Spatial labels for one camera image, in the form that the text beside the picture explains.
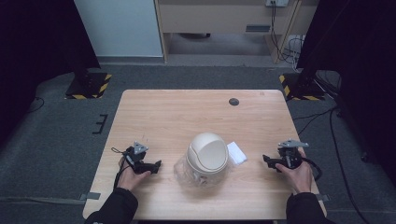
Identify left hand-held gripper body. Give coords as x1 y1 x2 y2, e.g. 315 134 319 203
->
123 141 154 175

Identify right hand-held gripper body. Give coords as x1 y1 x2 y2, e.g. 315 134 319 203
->
277 138 310 171

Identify person's left hand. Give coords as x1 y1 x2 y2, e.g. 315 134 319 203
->
116 156 152 191

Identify person's right hand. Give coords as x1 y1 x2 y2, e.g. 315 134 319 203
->
275 150 314 195

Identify clear plastic bag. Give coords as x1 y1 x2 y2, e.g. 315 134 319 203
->
173 151 235 189

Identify white tissue packet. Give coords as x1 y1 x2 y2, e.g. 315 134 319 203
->
226 141 248 166

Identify cream swing-lid trash bin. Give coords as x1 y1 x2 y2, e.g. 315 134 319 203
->
185 132 230 185

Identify black yellow-striped stand base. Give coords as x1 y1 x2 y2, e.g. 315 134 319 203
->
64 71 113 101
278 72 327 102

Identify black curtain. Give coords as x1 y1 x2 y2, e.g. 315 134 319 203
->
295 0 396 178
0 0 102 147

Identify white panel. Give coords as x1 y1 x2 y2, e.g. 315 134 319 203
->
73 0 164 59

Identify light wooden desk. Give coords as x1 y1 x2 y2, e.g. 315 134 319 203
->
154 0 319 64

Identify left hand-held gripper cable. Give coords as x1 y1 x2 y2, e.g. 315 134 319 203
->
110 147 133 189

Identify hand-held gripper cable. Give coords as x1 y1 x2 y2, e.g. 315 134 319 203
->
300 156 323 182
110 147 133 189

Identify right hand-held gripper cable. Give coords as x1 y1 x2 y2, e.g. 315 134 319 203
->
300 156 323 182

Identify black floor cable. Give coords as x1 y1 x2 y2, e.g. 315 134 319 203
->
292 104 372 224

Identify black hanging cables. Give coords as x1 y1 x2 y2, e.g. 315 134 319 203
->
269 1 304 65

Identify grey wall socket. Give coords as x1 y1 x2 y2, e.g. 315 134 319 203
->
265 0 290 8

